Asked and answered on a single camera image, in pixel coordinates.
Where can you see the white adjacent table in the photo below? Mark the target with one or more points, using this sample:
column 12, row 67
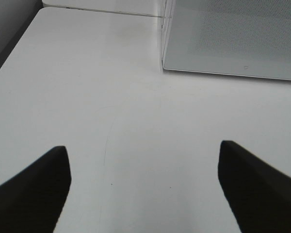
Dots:
column 152, row 8

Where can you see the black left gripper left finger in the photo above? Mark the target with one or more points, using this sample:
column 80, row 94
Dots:
column 32, row 200

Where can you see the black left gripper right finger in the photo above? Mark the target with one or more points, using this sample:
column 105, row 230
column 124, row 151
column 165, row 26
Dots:
column 258, row 194

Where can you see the white microwave door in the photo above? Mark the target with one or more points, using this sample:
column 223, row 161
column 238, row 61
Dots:
column 233, row 37

